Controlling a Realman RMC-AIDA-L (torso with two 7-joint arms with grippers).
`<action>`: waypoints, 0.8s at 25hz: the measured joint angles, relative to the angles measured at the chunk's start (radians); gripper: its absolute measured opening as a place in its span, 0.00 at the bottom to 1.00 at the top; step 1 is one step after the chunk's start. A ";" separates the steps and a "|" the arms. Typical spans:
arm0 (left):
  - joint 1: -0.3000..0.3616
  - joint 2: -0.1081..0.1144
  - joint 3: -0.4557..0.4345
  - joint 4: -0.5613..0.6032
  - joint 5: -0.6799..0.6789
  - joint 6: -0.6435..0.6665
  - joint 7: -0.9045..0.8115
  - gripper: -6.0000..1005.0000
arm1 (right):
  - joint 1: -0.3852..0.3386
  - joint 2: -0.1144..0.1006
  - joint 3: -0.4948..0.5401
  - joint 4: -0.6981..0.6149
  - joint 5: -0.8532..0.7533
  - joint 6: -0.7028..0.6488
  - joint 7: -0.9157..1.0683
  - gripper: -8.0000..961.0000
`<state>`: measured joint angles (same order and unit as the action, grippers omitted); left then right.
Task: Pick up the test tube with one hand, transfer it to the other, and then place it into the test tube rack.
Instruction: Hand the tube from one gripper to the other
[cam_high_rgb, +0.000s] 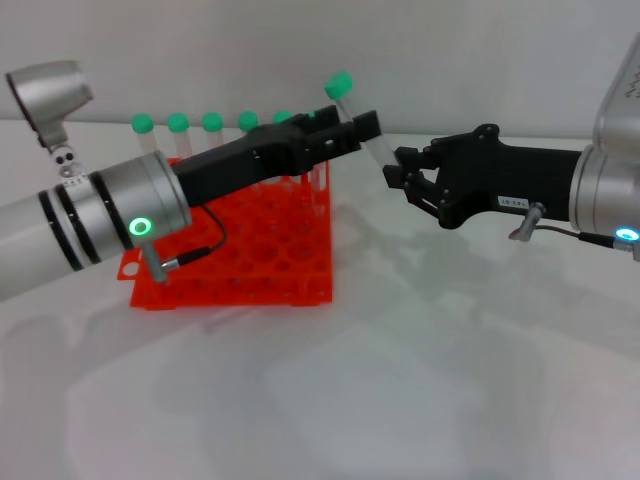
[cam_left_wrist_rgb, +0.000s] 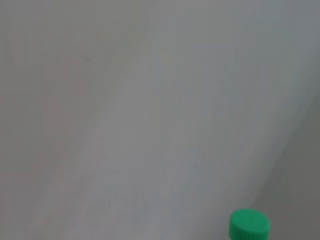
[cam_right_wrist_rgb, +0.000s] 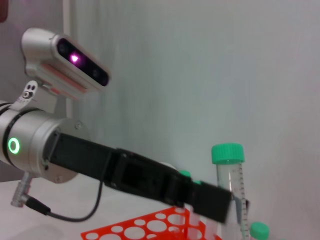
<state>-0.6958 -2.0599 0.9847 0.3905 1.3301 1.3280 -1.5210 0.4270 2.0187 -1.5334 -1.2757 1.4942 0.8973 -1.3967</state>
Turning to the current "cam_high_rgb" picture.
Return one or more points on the orange test tube rack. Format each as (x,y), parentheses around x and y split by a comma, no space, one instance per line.
(250,280)

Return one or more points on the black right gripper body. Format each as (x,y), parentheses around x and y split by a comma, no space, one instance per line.
(500,170)

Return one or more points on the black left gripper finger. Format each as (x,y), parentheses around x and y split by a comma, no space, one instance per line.
(317,122)
(367,127)

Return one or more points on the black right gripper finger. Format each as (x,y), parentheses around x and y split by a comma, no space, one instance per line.
(415,157)
(417,187)

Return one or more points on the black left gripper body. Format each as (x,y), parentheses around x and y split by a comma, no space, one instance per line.
(240,165)

